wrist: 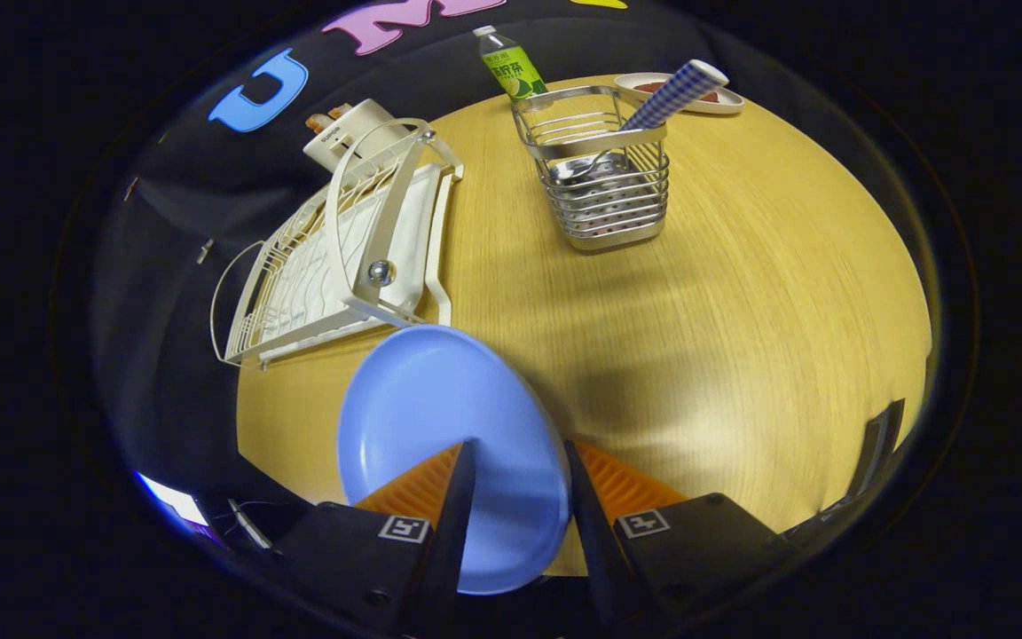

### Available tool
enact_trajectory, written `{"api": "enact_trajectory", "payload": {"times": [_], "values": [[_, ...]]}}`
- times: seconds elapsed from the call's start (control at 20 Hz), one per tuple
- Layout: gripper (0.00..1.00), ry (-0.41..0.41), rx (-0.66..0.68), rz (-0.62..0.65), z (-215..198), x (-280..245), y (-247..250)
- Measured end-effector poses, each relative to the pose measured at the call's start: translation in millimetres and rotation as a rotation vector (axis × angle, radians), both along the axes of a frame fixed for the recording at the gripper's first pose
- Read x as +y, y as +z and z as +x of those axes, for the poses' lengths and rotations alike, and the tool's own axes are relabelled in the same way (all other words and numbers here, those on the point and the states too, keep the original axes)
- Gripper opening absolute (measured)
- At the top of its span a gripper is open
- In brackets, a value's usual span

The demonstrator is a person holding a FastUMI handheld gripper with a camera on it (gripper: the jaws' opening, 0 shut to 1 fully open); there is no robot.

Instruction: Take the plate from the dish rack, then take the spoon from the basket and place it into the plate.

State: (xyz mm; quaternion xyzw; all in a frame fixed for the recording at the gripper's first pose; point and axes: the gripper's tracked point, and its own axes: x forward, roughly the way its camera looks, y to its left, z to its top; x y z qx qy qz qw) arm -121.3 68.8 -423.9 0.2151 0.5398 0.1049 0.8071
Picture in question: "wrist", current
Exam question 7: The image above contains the blue plate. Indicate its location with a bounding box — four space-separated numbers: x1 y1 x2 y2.
336 324 573 596

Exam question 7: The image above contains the computer monitor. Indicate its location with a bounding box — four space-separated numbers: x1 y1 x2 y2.
134 470 210 531

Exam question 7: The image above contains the small white plate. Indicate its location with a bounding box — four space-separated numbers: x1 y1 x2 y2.
613 71 745 116

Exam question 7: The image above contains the spoon with checkered handle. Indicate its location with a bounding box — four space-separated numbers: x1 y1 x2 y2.
551 59 731 185

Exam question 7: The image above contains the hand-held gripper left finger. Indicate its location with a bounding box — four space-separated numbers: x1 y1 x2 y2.
273 438 478 639

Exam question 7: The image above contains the white toaster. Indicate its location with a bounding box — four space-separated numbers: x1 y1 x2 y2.
303 98 415 175

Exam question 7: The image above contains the metal wire basket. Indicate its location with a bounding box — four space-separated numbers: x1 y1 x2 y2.
511 84 672 253

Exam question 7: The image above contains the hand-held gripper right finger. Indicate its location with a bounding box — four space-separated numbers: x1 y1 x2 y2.
562 438 782 627

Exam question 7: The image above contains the white side desk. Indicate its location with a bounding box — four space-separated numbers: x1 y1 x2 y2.
225 499 274 553

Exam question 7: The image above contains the green label drink bottle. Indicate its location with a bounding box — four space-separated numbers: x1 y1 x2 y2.
473 25 549 101

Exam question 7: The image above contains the white wire dish rack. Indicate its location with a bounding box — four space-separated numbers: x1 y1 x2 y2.
209 118 465 369

